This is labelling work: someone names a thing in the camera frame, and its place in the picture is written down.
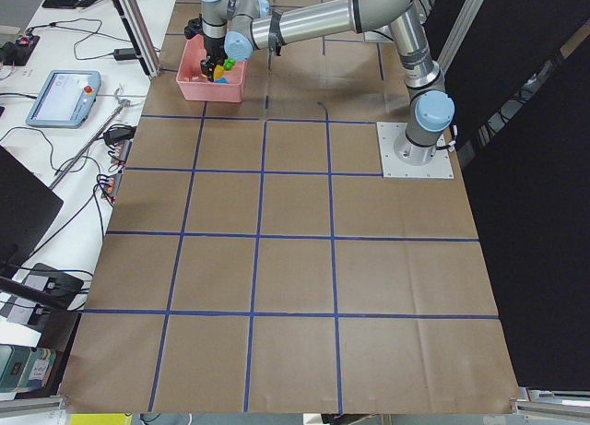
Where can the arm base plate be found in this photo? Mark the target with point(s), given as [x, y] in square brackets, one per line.
[400, 159]

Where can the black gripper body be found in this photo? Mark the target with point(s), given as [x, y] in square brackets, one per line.
[213, 45]

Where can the green toy block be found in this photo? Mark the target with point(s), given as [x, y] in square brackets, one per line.
[229, 64]

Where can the aluminium frame post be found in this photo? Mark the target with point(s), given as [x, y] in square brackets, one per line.
[137, 31]

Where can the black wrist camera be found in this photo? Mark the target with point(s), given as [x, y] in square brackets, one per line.
[193, 28]

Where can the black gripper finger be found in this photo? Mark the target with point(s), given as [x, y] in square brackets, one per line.
[206, 66]

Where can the yellow toy block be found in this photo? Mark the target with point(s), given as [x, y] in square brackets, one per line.
[218, 73]

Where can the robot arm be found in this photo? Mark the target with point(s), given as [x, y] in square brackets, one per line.
[365, 60]

